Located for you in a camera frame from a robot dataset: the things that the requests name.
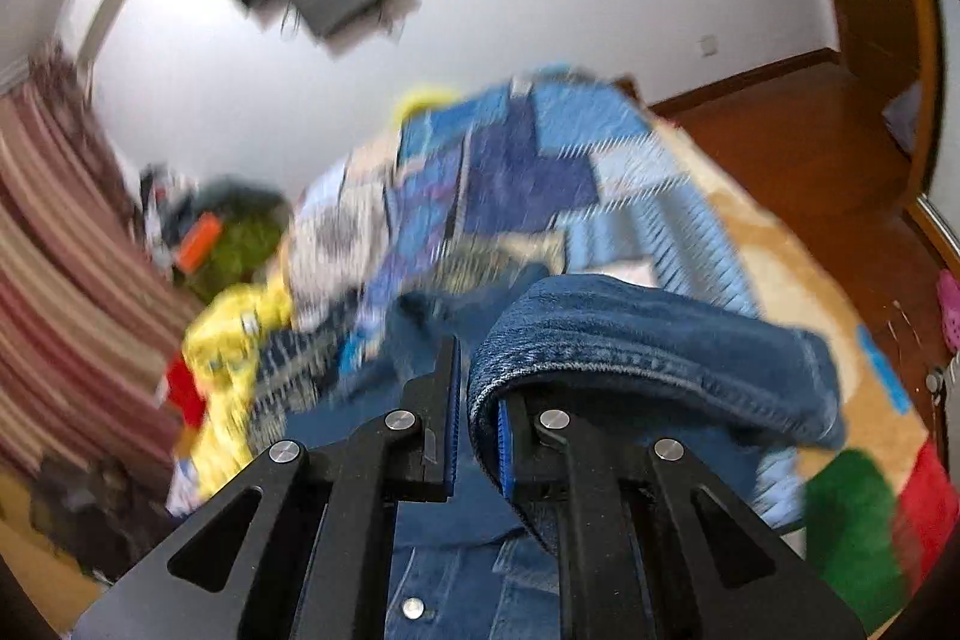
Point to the dark green jacket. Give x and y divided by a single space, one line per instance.
240 197

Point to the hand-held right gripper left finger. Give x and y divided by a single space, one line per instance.
452 430

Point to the striped red curtain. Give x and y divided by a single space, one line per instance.
67 280

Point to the yellow printed garment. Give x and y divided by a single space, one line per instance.
225 347

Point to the orange box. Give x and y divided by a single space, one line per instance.
199 241

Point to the yellow hanger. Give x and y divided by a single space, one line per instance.
424 99

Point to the blue patchwork blanket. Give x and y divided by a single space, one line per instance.
525 160

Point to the white sliding door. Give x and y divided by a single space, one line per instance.
946 108

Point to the white wall socket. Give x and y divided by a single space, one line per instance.
709 44

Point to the pile of bags and clutter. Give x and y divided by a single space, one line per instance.
161 197

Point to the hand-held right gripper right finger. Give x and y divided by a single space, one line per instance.
506 452

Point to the blue denim garment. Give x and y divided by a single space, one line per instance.
637 347

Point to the red cloth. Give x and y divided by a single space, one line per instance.
185 389

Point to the dark bag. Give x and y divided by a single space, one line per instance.
97 512

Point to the pink shoe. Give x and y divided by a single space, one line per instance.
949 310

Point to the beige printed blanket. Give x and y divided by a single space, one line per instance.
795 280

